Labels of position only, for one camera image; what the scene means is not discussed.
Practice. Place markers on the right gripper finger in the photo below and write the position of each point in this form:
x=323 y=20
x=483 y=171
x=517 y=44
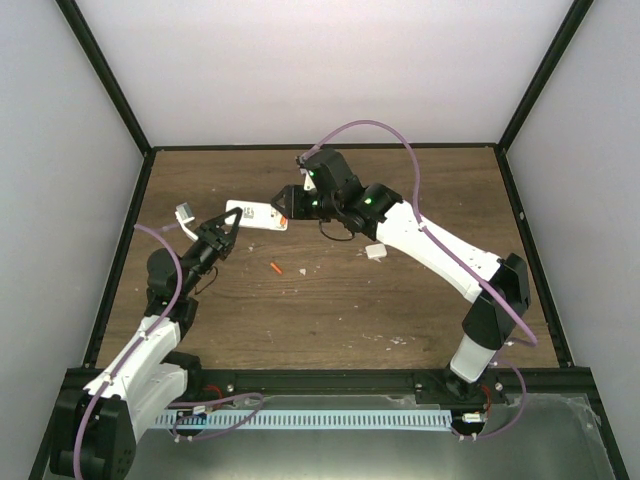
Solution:
x=285 y=211
x=282 y=200

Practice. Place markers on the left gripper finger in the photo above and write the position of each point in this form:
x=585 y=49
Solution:
x=232 y=225
x=216 y=222

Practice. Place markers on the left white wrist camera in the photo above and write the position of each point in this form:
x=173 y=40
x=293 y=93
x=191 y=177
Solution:
x=184 y=216

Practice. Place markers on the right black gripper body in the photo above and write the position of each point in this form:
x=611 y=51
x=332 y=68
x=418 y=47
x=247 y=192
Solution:
x=302 y=210

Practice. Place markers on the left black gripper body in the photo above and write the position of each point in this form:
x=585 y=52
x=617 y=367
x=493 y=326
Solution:
x=216 y=245

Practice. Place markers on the white remote control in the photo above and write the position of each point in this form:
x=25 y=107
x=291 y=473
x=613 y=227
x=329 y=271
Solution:
x=258 y=215

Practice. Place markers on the light blue slotted cable duct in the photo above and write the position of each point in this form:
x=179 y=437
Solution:
x=405 y=420

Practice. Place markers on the white battery cover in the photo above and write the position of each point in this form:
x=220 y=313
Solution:
x=376 y=251

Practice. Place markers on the metal front plate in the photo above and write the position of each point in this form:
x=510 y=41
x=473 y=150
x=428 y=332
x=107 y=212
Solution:
x=555 y=438

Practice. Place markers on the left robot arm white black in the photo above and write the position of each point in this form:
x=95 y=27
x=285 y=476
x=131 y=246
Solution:
x=96 y=428

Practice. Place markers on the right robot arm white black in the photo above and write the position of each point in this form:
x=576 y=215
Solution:
x=497 y=288

